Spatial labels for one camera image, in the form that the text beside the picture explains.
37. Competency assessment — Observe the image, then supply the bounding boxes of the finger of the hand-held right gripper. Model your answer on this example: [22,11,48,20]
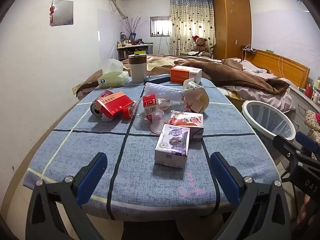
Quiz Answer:
[295,131,320,161]
[272,134,304,167]

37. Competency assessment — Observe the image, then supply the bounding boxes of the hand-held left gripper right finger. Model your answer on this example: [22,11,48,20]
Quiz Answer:
[210,152,292,240]

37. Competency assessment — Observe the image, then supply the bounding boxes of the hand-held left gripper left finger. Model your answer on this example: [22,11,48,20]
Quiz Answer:
[25,152,108,240]

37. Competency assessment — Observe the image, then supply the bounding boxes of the white rimmed mesh trash bin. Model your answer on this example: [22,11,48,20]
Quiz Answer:
[241,100,297,153]

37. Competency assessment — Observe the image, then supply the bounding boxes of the purple juice carton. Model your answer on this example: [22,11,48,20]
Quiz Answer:
[154,124,190,168]

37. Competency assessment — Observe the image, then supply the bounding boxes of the red drink can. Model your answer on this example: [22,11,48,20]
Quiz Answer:
[90,90,114,117]

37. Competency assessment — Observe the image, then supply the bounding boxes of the red juice carton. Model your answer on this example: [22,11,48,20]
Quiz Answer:
[169,111,204,140]

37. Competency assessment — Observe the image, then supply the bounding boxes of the red cardboard box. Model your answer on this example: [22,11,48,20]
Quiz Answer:
[97,91,135,119]

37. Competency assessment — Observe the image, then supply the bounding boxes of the clear plastic cup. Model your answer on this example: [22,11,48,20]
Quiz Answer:
[150,110,167,133]

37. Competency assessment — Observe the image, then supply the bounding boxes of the clear plastic bottle red label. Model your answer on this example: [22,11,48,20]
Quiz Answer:
[122,90,190,121]

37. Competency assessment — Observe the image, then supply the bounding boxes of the white printed package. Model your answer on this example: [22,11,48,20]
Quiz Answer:
[183,79,202,90]

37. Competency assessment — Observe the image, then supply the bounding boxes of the clear bubble wrap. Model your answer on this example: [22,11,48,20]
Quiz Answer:
[145,82,187,98]

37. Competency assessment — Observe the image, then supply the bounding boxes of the person's right hand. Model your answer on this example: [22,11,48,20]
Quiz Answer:
[296,196,313,230]

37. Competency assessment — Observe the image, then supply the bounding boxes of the floral padded cloth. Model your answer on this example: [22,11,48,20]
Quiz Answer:
[304,110,320,133]

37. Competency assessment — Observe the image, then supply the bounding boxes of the blue checked tablecloth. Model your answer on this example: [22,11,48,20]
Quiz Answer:
[22,76,282,221]

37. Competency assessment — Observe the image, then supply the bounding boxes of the grey nightstand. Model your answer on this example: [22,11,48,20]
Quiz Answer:
[287,85,320,137]

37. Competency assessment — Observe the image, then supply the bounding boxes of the pale pink bed sheet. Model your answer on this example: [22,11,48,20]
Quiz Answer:
[225,60,297,113]

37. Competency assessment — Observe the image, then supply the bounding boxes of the cluster of small bottles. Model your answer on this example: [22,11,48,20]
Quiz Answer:
[311,76,320,105]

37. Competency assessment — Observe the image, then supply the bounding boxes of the brown fleece blanket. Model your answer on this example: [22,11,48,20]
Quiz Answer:
[77,55,290,98]

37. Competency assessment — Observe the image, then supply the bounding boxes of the power strip with plugs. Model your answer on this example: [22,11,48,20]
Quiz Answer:
[241,44,258,54]

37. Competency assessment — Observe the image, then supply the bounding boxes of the yellow tissue pack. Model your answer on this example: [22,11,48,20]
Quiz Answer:
[97,59,129,88]

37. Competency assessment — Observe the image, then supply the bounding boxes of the orange and white box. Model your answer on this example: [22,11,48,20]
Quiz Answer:
[170,65,202,85]

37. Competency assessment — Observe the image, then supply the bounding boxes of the beige tumbler with brown band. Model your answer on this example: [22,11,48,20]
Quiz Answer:
[128,53,147,83]

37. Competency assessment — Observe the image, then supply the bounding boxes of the dark blue glasses case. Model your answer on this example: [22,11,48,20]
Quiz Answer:
[143,74,172,84]

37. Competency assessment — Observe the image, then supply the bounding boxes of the wooden wardrobe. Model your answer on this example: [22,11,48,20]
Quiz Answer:
[213,0,252,60]

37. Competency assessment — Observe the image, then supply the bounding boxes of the brown teddy bear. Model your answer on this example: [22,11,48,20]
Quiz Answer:
[192,35,212,57]

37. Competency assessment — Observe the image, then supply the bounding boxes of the cluttered white shelf desk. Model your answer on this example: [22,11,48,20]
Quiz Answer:
[116,42,154,61]

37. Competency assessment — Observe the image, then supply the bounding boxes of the heart patterned curtain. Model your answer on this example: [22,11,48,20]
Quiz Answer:
[169,0,215,55]

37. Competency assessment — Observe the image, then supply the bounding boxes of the vase with bare branches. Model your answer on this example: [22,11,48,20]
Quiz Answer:
[119,16,147,41]

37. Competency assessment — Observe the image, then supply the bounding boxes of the small window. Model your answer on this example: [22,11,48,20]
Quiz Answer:
[150,16,172,36]

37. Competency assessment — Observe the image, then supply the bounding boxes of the red hanging knot ornament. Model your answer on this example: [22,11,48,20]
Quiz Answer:
[49,1,56,24]

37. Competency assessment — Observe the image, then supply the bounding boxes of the air conditioner pipe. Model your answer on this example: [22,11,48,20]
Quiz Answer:
[107,0,128,20]

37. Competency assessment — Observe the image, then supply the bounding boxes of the wooden bed frame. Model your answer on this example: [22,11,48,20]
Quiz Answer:
[246,49,310,89]

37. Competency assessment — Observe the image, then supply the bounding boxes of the orange cable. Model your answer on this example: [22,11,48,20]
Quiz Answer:
[278,55,285,78]

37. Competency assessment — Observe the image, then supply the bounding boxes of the square wall mirror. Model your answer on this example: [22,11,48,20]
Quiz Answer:
[51,0,74,27]

